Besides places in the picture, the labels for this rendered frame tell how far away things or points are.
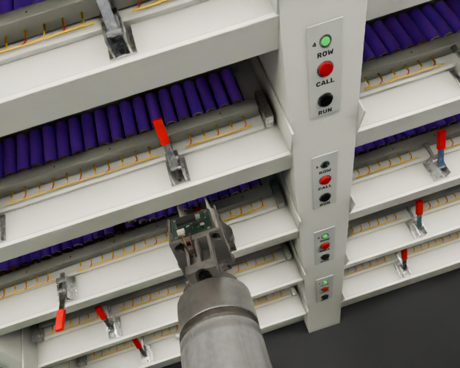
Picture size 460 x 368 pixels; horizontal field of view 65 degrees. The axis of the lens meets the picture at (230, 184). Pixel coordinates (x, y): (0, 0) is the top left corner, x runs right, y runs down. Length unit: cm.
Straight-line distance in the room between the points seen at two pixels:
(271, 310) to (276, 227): 39
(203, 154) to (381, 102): 27
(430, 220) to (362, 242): 16
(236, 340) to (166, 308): 49
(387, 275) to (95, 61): 88
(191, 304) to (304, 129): 26
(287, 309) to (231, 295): 60
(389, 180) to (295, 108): 32
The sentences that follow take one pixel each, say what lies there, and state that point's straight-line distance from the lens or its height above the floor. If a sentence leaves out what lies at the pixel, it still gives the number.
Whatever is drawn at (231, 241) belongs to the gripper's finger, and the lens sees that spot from 54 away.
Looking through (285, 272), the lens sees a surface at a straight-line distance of 83.
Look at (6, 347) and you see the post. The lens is 89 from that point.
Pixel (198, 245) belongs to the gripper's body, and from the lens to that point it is 46.
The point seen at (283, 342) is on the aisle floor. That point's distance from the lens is 114.
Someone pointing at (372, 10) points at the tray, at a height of 89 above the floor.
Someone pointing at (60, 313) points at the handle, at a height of 57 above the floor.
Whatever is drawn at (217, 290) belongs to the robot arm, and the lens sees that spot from 41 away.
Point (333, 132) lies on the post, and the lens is 51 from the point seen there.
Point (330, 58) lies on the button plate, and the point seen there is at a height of 86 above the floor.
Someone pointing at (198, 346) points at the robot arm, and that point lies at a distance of 38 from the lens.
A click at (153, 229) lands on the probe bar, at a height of 58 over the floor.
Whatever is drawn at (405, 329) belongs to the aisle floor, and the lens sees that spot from 118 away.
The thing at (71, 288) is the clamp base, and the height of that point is 56.
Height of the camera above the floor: 109
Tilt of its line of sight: 47 degrees down
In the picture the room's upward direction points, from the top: 17 degrees counter-clockwise
